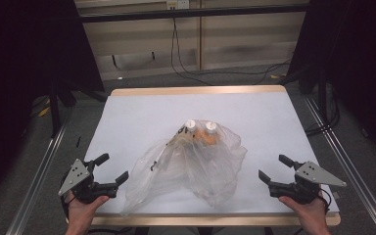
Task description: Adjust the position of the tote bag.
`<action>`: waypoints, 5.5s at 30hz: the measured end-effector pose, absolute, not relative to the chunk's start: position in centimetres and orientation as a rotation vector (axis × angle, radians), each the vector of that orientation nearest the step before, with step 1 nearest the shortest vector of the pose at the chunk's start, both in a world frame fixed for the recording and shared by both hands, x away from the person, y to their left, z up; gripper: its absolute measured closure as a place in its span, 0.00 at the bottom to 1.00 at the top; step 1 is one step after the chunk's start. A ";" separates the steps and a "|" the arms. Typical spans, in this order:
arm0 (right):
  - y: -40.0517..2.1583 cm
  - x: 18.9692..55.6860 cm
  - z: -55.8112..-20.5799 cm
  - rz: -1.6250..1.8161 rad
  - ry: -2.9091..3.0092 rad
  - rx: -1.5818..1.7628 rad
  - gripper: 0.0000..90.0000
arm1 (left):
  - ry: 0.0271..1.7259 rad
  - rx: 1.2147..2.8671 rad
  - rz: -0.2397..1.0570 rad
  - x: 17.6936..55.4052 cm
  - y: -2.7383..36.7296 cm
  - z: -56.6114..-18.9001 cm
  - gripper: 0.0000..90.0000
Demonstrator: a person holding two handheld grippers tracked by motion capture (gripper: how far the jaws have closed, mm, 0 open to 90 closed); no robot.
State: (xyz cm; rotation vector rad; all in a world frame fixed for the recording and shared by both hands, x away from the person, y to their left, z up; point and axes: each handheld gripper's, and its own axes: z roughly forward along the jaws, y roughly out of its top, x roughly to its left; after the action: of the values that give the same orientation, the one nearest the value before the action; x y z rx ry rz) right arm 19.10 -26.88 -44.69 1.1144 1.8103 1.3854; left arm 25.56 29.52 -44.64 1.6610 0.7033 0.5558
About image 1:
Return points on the person's left hand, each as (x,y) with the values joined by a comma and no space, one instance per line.
(81,212)

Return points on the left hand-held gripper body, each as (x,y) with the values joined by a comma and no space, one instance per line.
(78,178)

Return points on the clear plastic bag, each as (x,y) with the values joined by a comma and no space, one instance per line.
(189,169)

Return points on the metal floor rail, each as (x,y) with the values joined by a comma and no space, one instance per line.
(39,179)
(352,169)

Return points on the yellow floor tape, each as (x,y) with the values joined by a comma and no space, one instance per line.
(44,111)

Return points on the small black floor item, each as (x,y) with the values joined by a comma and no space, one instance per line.
(78,141)

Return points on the black curtain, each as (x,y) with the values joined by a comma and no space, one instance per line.
(359,58)
(19,65)

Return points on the person's right hand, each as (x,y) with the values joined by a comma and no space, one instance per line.
(310,213)

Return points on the white table mat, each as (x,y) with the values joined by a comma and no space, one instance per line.
(137,124)

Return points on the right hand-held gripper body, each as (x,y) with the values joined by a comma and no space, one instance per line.
(310,178)

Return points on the black metal stand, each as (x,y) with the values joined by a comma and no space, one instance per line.
(55,111)

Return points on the black horizontal bar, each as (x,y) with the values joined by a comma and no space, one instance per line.
(192,13)

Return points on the white wall power outlet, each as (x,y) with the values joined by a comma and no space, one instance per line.
(178,4)

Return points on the orange juice bottle white cap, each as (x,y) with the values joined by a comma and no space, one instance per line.
(210,135)
(191,124)

